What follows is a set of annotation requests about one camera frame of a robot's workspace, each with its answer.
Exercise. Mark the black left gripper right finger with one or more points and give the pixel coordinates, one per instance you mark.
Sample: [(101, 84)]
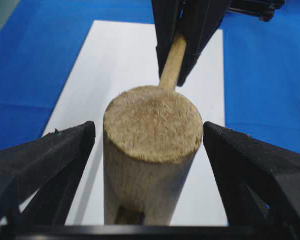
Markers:
[(259, 185)]

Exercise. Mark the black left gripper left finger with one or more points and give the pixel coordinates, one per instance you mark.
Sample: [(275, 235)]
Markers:
[(39, 179)]

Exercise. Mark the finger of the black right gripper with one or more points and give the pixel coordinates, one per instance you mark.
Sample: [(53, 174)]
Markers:
[(166, 14), (200, 19)]

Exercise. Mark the wooden mallet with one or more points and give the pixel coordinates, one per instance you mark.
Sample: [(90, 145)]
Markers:
[(151, 135)]

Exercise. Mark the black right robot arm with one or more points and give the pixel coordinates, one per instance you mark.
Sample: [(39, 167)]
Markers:
[(262, 9)]

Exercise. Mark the white foam board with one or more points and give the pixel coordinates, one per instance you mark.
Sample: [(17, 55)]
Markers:
[(118, 56)]

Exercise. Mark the blue table mat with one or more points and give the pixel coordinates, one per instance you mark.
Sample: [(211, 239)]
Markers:
[(41, 41)]

